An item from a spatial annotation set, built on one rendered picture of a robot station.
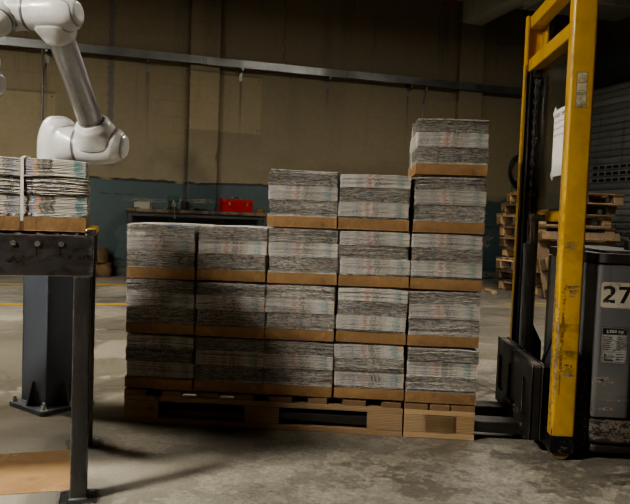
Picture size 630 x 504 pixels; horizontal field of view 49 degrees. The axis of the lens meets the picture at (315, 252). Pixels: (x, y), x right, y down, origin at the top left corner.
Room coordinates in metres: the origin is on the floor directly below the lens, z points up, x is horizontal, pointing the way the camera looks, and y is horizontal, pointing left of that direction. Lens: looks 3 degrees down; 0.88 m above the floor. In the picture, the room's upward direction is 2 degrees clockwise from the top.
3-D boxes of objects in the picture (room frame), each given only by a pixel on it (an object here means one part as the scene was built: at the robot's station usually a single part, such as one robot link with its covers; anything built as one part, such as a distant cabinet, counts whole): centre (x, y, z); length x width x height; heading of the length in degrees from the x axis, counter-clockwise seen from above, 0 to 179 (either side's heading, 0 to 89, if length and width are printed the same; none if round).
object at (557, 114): (2.90, -0.99, 1.27); 0.57 x 0.01 x 0.65; 177
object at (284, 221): (2.95, 0.05, 0.86); 0.38 x 0.29 x 0.04; 177
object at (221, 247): (2.96, 0.19, 0.42); 1.17 x 0.39 x 0.83; 87
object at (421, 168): (2.92, -0.54, 0.63); 0.38 x 0.29 x 0.97; 177
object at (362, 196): (2.94, -0.24, 0.95); 0.38 x 0.29 x 0.23; 176
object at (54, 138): (3.01, 1.14, 1.17); 0.18 x 0.16 x 0.22; 83
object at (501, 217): (8.93, -3.16, 0.65); 1.33 x 0.94 x 1.30; 110
